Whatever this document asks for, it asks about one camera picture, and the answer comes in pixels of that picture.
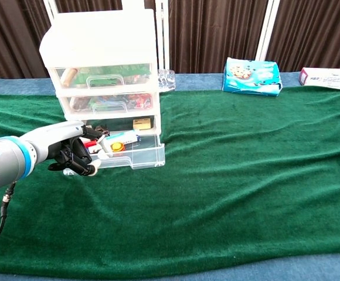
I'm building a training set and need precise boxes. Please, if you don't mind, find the green velvet tablecloth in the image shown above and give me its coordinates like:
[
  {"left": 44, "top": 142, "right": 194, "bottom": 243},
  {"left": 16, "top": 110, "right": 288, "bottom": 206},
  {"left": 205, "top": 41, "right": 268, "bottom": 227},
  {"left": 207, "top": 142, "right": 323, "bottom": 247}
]
[{"left": 0, "top": 86, "right": 340, "bottom": 280}]

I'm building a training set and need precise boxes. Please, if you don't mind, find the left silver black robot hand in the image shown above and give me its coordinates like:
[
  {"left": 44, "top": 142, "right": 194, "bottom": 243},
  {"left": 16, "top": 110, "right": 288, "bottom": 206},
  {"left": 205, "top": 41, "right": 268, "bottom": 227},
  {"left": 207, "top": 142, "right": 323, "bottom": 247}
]
[{"left": 20, "top": 119, "right": 106, "bottom": 177}]

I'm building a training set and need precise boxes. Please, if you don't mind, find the wooden roller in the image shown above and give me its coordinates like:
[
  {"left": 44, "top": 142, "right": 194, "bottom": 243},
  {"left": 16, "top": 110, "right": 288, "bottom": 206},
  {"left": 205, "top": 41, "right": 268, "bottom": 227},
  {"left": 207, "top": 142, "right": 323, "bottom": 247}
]
[{"left": 60, "top": 67, "right": 80, "bottom": 87}]

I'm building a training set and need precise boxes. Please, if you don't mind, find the blue cookie package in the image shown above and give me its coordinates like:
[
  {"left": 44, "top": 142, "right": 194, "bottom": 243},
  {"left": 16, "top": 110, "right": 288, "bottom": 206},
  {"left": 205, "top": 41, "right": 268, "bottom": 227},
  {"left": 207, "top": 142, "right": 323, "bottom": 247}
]
[{"left": 222, "top": 57, "right": 283, "bottom": 97}]

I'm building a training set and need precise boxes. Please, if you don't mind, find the white pink carton box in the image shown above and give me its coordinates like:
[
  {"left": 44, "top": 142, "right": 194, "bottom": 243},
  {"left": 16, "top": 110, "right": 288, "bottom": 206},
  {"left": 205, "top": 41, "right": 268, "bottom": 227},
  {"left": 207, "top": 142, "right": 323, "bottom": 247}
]
[{"left": 298, "top": 67, "right": 340, "bottom": 91}]

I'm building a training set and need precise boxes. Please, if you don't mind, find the white labelled tube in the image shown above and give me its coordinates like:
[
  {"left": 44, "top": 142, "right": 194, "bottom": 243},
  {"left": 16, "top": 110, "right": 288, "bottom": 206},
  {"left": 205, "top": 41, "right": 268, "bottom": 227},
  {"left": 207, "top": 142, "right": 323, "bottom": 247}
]
[{"left": 102, "top": 130, "right": 141, "bottom": 147}]

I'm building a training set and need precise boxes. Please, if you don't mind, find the small cardboard box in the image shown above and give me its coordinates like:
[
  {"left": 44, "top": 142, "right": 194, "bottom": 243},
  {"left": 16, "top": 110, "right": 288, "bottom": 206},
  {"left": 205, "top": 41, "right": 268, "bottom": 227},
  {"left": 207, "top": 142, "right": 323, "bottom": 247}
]
[{"left": 132, "top": 117, "right": 152, "bottom": 131}]

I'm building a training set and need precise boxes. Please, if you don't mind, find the white plastic drawer unit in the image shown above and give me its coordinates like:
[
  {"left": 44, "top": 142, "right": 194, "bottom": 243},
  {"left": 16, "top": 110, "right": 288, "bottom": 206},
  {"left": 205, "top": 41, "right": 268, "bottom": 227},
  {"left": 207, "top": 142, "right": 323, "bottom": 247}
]
[{"left": 39, "top": 8, "right": 162, "bottom": 138}]

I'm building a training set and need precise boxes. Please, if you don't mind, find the clear drawer with stationery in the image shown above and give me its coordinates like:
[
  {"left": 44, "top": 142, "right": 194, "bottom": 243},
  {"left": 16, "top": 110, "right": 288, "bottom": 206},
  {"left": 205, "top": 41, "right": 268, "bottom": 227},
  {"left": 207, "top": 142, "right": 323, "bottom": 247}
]
[{"left": 63, "top": 116, "right": 166, "bottom": 176}]

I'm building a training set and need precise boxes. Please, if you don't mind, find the crumpled clear plastic bottle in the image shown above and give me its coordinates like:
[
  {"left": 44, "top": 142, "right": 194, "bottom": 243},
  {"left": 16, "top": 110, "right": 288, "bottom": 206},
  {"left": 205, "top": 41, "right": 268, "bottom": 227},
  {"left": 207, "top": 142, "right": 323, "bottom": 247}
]
[{"left": 157, "top": 68, "right": 176, "bottom": 93}]

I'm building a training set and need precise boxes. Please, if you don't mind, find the green package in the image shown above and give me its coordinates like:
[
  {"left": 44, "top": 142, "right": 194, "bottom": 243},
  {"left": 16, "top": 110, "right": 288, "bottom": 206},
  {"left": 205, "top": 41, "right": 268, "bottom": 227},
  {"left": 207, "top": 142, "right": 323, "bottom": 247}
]
[{"left": 76, "top": 64, "right": 151, "bottom": 85}]

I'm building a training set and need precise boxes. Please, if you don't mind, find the clear drawer with green pack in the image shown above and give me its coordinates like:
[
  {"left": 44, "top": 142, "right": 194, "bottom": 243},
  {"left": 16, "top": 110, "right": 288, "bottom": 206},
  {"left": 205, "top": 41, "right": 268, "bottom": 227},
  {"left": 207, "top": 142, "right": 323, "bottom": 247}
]
[{"left": 49, "top": 63, "right": 153, "bottom": 88}]

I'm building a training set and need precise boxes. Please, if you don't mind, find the clear drawer with snack packs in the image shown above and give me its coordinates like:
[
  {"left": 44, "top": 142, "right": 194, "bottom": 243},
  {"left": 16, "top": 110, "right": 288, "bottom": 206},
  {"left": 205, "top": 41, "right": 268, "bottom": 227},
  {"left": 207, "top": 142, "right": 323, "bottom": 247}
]
[{"left": 59, "top": 92, "right": 155, "bottom": 114}]

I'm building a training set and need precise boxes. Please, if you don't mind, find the red snack pack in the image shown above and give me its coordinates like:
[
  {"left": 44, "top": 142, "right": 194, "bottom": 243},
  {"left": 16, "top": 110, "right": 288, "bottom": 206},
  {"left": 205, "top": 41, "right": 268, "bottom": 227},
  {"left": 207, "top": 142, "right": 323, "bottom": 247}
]
[{"left": 125, "top": 93, "right": 152, "bottom": 109}]

